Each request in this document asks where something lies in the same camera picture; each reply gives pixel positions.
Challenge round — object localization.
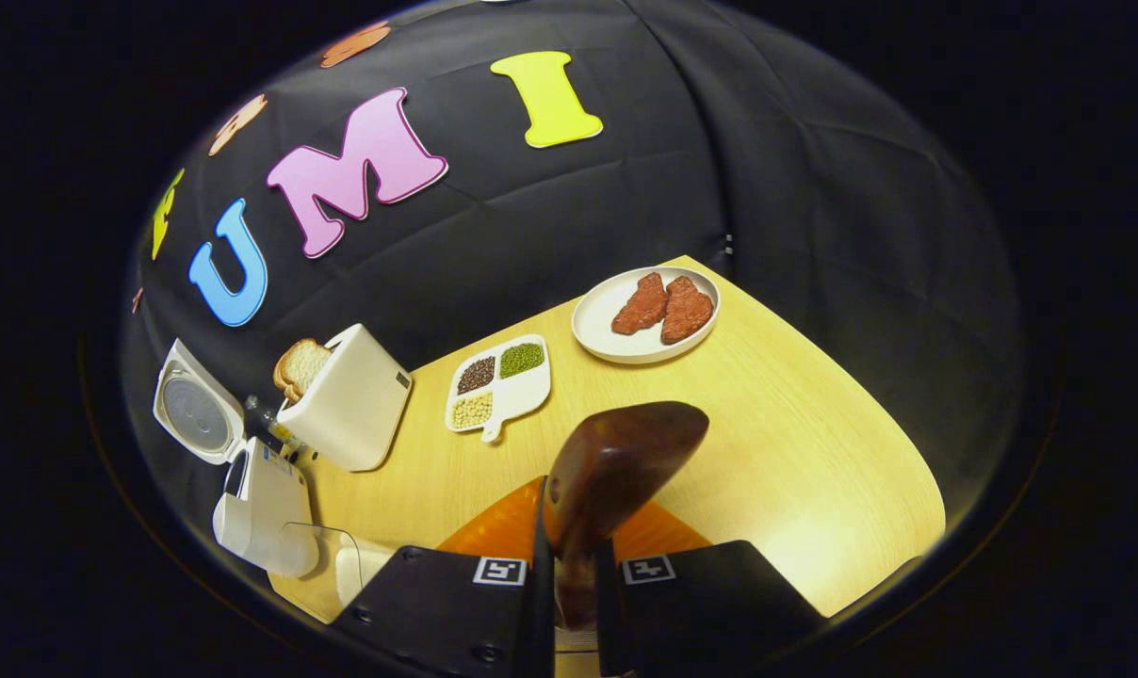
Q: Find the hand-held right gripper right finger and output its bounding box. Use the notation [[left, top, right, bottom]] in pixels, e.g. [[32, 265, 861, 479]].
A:
[[593, 499, 829, 677]]

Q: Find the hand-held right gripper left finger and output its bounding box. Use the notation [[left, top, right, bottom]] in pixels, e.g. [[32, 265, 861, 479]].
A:
[[329, 476, 556, 678]]

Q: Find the brown wooden spoon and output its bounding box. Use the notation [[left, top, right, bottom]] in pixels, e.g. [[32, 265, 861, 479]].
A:
[[543, 401, 710, 632]]

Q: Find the white rice cooker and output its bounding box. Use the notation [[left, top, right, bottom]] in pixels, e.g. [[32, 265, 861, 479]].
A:
[[153, 339, 320, 578]]

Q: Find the clear rice container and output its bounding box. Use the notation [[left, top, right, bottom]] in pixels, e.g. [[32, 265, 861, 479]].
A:
[[282, 523, 391, 608]]

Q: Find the pile of yellow beans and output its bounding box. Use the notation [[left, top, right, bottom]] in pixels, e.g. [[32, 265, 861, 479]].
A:
[[449, 392, 495, 430]]

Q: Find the white toaster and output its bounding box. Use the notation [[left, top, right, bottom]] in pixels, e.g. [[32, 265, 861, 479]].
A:
[[277, 324, 413, 472]]

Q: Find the white divided dish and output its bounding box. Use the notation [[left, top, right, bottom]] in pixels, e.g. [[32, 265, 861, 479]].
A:
[[445, 334, 552, 444]]

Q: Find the pile of dark beans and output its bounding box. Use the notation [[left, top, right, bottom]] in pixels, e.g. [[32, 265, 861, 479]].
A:
[[456, 356, 496, 395]]

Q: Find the clear glass bottle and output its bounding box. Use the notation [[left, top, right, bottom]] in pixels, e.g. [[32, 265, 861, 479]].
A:
[[245, 395, 301, 453]]

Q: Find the pile of green beans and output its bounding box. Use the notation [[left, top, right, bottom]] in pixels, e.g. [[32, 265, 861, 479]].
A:
[[499, 342, 545, 379]]

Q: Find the red meat piece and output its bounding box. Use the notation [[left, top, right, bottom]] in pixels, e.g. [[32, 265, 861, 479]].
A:
[[611, 272, 670, 336], [660, 276, 715, 345]]

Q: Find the white round plate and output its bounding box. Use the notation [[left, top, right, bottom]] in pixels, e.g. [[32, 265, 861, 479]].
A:
[[572, 266, 721, 365]]

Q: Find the black backdrop cloth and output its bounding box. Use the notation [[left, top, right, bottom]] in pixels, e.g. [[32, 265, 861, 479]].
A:
[[122, 0, 1022, 528]]

